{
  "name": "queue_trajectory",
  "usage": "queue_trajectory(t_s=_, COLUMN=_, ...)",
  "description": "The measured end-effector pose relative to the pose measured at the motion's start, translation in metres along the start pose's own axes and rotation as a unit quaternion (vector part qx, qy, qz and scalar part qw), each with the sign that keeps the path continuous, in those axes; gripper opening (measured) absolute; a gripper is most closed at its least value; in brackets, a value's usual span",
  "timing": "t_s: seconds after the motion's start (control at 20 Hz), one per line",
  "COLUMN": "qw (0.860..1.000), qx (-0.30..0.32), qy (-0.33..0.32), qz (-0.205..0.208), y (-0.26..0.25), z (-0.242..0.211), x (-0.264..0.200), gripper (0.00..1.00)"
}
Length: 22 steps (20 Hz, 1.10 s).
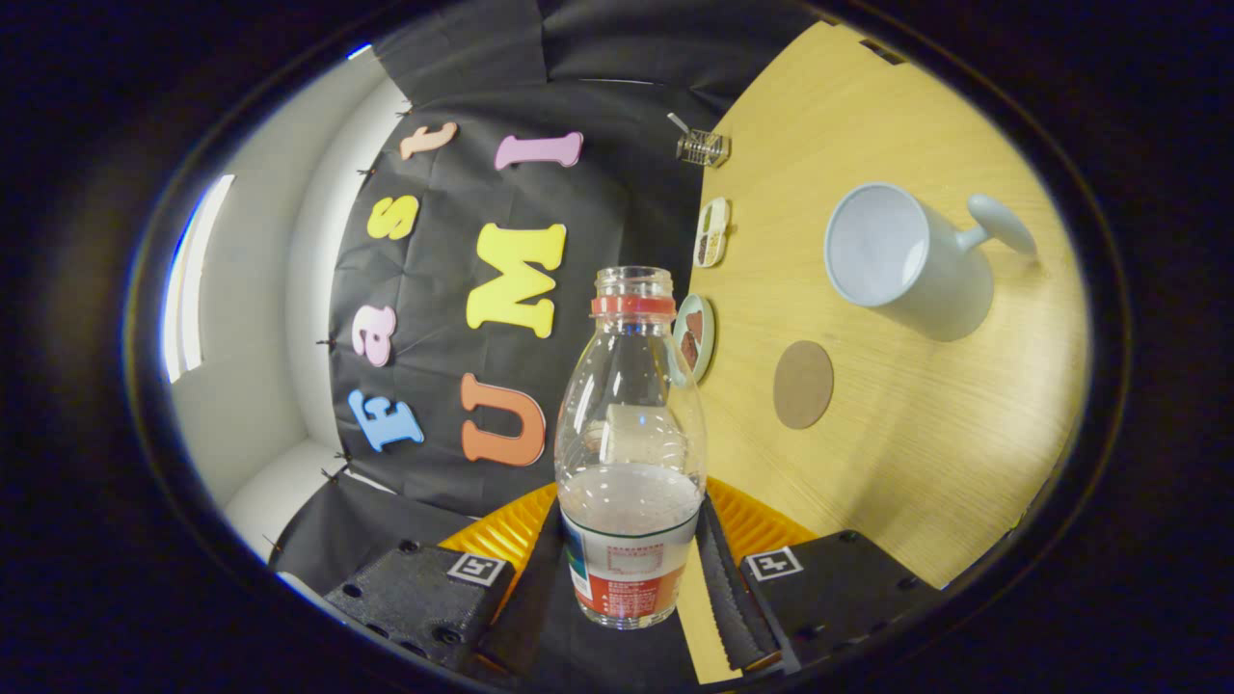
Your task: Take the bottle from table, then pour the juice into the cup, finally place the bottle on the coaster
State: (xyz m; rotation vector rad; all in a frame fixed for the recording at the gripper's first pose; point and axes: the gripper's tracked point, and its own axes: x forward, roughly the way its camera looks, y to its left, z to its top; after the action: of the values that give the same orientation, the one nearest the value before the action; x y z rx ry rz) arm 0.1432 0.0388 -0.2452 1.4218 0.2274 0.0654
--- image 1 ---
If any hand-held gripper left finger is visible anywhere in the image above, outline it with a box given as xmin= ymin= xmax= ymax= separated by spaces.
xmin=323 ymin=482 xmax=570 ymax=678

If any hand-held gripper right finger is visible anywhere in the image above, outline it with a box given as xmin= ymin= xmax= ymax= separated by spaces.
xmin=694 ymin=477 xmax=946 ymax=674

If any clear juice bottle red label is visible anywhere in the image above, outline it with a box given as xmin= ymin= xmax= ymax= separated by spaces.
xmin=554 ymin=266 xmax=708 ymax=630

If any round brown coaster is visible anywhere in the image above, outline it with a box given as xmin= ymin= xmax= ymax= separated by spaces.
xmin=772 ymin=340 xmax=835 ymax=430

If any white cup with handle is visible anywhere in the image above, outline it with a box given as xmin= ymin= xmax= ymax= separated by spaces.
xmin=823 ymin=182 xmax=1039 ymax=343

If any wooden table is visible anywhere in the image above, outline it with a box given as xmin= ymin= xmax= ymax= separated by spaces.
xmin=675 ymin=21 xmax=1090 ymax=685

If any pale green plate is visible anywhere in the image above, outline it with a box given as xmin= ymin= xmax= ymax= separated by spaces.
xmin=672 ymin=293 xmax=716 ymax=384

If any small white snack dish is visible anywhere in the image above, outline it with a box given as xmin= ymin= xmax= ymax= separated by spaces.
xmin=693 ymin=198 xmax=731 ymax=269

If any long ceiling light panel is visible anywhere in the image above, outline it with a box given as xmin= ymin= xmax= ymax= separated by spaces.
xmin=162 ymin=173 xmax=235 ymax=385

